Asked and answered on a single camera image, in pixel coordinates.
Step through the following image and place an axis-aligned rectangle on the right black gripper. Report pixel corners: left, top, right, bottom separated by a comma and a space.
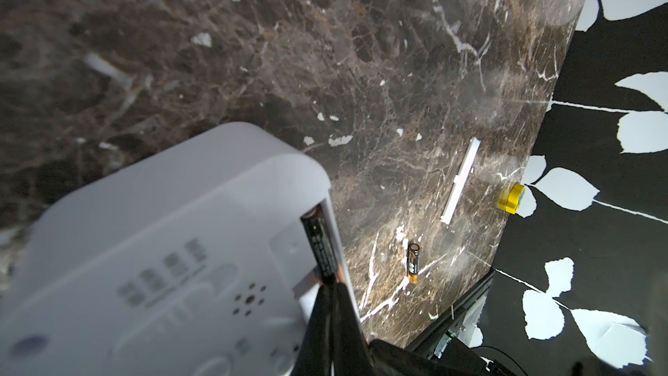
292, 283, 514, 376

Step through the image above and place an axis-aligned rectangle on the black gold AAA battery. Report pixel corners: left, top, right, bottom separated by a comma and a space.
301, 205, 339, 285
406, 242, 421, 285

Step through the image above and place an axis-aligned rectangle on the white digital alarm clock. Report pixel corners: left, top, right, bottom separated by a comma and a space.
1, 122, 350, 375

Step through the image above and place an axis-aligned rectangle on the white battery cover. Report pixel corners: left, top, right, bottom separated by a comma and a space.
440, 138, 481, 225

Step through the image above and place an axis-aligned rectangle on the small yellow cap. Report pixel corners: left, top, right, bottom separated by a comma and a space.
497, 183, 526, 215

